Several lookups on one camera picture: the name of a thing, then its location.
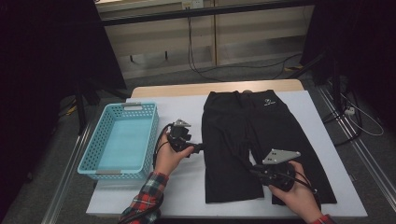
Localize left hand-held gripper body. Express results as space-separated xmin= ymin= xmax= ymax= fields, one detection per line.
xmin=165 ymin=119 xmax=196 ymax=154

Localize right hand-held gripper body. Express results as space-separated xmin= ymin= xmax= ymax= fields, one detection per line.
xmin=259 ymin=148 xmax=302 ymax=192

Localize black shorts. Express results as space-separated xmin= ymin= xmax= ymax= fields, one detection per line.
xmin=201 ymin=90 xmax=338 ymax=205

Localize light blue plastic basket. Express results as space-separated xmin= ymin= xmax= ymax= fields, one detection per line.
xmin=77 ymin=102 xmax=161 ymax=181

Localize person's left hand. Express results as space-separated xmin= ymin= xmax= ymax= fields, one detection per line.
xmin=153 ymin=133 xmax=195 ymax=178

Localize person's right hand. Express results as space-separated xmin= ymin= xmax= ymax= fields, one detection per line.
xmin=268 ymin=160 xmax=322 ymax=222

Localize wooden table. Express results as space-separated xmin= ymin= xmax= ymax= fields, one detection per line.
xmin=130 ymin=78 xmax=305 ymax=99

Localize black cloth garment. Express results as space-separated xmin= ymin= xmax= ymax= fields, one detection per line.
xmin=86 ymin=90 xmax=368 ymax=218

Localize beige cabinet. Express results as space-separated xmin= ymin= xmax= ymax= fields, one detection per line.
xmin=94 ymin=0 xmax=315 ymax=80

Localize black horizontal bar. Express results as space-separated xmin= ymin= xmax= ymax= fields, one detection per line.
xmin=101 ymin=0 xmax=316 ymax=26

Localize black curtain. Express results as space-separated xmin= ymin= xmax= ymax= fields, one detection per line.
xmin=0 ymin=0 xmax=127 ymax=216
xmin=300 ymin=0 xmax=396 ymax=132

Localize left hand-held gripper black cable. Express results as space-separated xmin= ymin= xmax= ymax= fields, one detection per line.
xmin=152 ymin=123 xmax=174 ymax=169

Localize hand-held gripper black cable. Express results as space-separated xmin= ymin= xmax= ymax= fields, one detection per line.
xmin=152 ymin=123 xmax=174 ymax=169
xmin=288 ymin=172 xmax=322 ymax=210

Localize right hand-held gripper black cable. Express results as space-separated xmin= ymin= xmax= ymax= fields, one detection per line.
xmin=288 ymin=172 xmax=322 ymax=210

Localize metal floor rail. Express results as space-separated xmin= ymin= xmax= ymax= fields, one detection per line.
xmin=40 ymin=122 xmax=92 ymax=224
xmin=317 ymin=85 xmax=396 ymax=203

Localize black floor cable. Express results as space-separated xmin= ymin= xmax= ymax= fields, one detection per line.
xmin=321 ymin=90 xmax=363 ymax=147

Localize white cable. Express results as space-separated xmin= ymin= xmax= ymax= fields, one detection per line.
xmin=340 ymin=92 xmax=386 ymax=137

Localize white wall socket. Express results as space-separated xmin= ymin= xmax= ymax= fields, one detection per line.
xmin=181 ymin=0 xmax=205 ymax=9

